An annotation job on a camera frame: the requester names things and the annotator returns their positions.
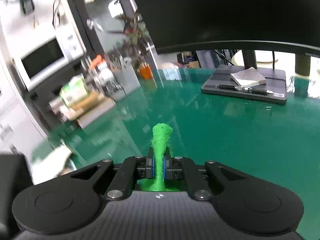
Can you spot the green tissue pack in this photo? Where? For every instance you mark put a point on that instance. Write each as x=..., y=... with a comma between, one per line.
x=75, y=90

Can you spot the white microwave oven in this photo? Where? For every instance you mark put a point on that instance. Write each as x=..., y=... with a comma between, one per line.
x=60, y=50

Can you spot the orange cup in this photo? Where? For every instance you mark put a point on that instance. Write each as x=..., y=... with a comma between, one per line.
x=145, y=71

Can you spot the grey monitor stand base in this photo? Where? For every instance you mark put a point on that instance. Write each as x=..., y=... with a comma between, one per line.
x=275, y=81

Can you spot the grey notepad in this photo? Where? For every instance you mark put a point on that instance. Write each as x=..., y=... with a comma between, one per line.
x=248, y=78

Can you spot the stack of books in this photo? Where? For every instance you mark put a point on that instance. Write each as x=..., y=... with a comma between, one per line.
x=84, y=111

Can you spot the grey desk organiser box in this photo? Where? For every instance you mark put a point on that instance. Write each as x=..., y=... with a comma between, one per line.
x=127, y=80

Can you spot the black pen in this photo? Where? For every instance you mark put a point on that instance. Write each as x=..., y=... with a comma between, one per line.
x=246, y=89

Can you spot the potted plant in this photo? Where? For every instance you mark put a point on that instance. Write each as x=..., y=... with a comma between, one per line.
x=136, y=34

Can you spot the green cleaning cloth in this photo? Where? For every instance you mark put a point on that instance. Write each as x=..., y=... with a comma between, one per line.
x=161, y=135

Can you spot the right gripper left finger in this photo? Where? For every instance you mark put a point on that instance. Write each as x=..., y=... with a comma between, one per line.
x=149, y=165

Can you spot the black curved monitor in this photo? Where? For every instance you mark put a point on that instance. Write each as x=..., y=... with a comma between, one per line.
x=282, y=25

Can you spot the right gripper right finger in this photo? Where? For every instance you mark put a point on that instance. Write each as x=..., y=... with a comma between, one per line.
x=172, y=169

